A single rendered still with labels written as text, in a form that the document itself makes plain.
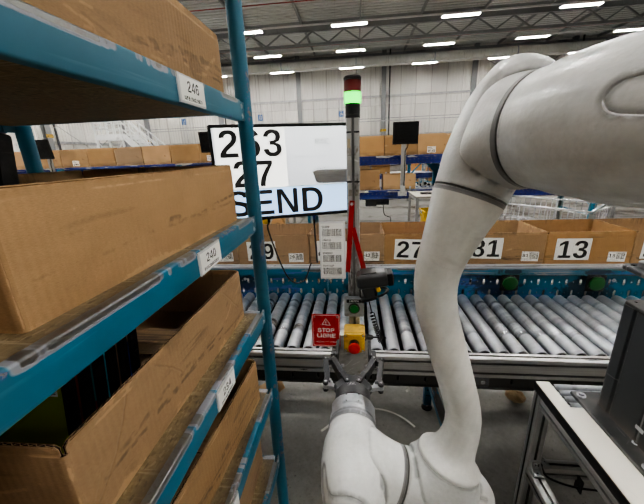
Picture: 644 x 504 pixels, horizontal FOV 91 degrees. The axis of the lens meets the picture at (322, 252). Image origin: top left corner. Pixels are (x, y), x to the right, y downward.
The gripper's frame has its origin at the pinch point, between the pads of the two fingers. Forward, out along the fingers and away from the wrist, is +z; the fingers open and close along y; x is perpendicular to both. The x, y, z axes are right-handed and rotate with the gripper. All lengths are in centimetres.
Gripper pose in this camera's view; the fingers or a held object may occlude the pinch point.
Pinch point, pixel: (353, 350)
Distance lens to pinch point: 89.1
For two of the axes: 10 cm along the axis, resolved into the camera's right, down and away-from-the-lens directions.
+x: 0.4, 9.6, 2.9
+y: -9.9, 0.0, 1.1
